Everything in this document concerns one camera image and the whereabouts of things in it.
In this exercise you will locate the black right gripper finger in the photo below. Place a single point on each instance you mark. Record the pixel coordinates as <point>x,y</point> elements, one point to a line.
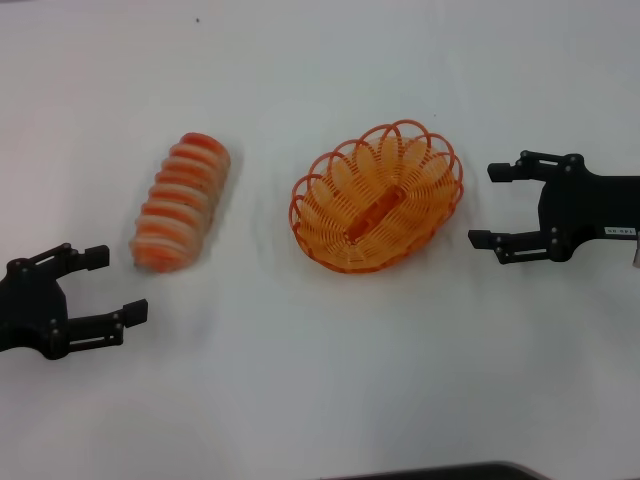
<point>482,239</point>
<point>502,171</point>

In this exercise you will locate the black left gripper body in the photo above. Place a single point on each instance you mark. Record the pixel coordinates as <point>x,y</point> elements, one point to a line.
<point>30,310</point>

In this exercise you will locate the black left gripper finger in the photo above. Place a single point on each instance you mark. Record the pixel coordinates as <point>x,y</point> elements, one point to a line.
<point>135,312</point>
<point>95,257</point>

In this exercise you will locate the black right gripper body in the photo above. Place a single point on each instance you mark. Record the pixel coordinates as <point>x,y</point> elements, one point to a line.
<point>575,205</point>

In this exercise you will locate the orange striped bread loaf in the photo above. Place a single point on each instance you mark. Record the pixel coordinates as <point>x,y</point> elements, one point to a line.
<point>182,205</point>

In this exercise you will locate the orange woven plastic basket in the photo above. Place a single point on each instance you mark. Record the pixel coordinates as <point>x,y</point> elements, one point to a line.
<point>372,215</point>

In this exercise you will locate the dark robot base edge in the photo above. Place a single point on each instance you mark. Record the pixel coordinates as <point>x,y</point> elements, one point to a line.
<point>450,472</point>

